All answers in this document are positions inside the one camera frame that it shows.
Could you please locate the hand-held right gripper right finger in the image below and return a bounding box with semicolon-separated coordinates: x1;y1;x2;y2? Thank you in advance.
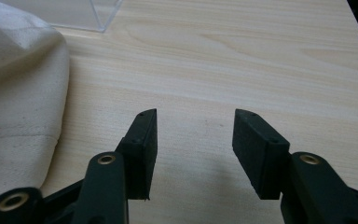
231;108;291;201

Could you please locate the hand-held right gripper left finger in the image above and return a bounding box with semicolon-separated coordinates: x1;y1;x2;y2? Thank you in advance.
115;108;158;201

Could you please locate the cream canvas cloth bag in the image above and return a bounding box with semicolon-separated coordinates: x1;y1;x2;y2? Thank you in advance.
0;0;71;210

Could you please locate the clear acrylic box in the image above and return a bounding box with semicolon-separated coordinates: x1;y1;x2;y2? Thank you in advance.
0;0;124;34

